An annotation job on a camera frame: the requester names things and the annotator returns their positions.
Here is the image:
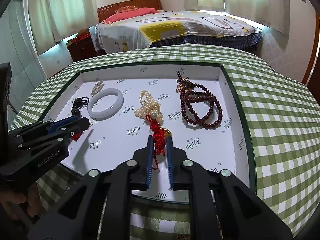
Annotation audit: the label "red tassel gold charm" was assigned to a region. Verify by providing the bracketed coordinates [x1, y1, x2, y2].
[146, 115, 172, 170]

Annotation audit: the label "small red tassel charm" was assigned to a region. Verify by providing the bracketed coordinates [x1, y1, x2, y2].
[71, 132, 83, 141]

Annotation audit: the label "green white jewelry tray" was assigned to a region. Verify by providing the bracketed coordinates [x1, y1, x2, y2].
[41, 62, 256, 190]

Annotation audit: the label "left human hand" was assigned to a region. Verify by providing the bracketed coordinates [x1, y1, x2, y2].
[1, 183, 42, 220]

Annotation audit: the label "white jade bangle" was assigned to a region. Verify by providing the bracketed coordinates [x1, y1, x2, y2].
[87, 88, 124, 120]

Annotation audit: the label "dark wooden nightstand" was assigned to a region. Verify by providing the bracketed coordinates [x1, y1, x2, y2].
[66, 35, 97, 62]

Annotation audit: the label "glass sliding wardrobe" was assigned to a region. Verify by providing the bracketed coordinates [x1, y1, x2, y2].
[1, 0, 45, 126]

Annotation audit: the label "red boxes on nightstand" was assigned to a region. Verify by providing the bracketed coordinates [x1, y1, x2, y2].
[66, 28, 91, 46]

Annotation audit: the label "green checkered tablecloth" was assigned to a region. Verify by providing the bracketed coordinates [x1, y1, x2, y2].
[11, 44, 319, 238]

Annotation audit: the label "bed with patterned sheet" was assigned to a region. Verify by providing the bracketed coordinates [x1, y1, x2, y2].
[94, 10, 262, 54]

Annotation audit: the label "left white curtain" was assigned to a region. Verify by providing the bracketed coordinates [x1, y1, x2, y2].
[28, 0, 98, 55]

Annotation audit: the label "wooden headboard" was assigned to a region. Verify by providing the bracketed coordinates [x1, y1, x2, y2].
[97, 0, 162, 23]

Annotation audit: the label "pink pillow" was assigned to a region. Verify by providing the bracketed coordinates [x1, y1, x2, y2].
[102, 8, 158, 24]

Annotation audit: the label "red patterned cushion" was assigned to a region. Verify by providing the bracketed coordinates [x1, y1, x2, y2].
[115, 5, 138, 14]

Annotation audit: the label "brown wooden door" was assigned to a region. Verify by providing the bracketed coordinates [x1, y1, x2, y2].
[302, 12, 319, 87]

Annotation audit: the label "black cord bracelet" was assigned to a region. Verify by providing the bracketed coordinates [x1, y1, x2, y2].
[70, 95, 90, 118]

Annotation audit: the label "cream pearl necklace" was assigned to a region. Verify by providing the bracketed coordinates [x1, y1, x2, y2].
[134, 90, 164, 127]

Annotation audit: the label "dark red bead necklace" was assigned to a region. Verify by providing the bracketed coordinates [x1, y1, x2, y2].
[176, 70, 224, 130]

